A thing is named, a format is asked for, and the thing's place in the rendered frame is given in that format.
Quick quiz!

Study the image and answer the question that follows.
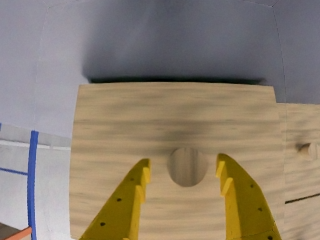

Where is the wooden chest of drawers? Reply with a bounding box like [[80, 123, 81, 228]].
[[277, 103, 320, 210]]

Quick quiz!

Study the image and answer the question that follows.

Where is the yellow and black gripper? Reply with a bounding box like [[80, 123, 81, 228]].
[[79, 153, 282, 240]]

